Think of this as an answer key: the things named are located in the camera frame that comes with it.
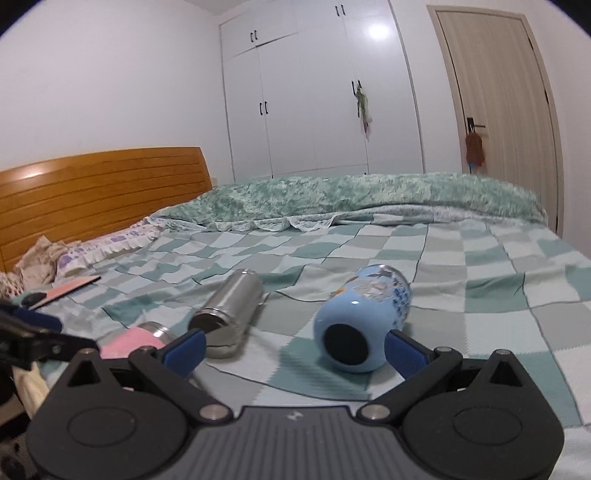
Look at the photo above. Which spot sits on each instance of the green floral quilt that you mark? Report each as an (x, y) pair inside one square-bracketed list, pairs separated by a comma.
[(312, 203)]

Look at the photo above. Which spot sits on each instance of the brown plush toy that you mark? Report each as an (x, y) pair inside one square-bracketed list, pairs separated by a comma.
[(475, 153)]

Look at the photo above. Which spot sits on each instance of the stainless steel tumbler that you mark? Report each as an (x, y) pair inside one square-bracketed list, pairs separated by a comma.
[(226, 315)]

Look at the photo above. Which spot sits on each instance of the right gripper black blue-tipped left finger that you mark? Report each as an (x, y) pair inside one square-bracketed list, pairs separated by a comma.
[(126, 418)]

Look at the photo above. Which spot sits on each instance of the white wardrobe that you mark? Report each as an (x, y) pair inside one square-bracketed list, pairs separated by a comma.
[(288, 74)]

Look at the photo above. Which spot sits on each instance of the beige wooden door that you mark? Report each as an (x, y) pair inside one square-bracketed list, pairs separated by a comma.
[(498, 77)]

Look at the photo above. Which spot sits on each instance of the black door handle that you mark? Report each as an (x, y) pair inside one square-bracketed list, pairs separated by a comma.
[(473, 126)]

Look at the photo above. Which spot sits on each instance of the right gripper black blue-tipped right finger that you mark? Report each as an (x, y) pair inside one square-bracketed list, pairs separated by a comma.
[(461, 418)]

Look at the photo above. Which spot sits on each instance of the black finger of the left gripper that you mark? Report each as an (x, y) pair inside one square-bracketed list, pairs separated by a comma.
[(28, 336)]

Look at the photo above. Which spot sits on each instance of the purple floral pillow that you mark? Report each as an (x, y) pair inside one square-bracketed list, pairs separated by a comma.
[(81, 255)]

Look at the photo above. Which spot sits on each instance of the green hanging ornament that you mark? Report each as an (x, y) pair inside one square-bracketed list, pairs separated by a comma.
[(362, 107)]

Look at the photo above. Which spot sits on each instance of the pink cup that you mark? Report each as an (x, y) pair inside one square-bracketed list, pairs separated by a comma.
[(150, 334)]

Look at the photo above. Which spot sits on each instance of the checkered green bed sheet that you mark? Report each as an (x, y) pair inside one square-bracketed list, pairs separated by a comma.
[(477, 287)]

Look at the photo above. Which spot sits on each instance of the pink flat book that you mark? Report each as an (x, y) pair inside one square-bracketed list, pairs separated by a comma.
[(64, 289)]

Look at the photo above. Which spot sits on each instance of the beige crumpled cloth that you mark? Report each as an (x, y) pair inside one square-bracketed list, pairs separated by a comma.
[(41, 265)]

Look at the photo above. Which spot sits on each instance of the blue cartoon cup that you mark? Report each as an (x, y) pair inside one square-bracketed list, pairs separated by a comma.
[(350, 329)]

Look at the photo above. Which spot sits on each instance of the wooden headboard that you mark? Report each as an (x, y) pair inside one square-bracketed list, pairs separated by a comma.
[(86, 196)]

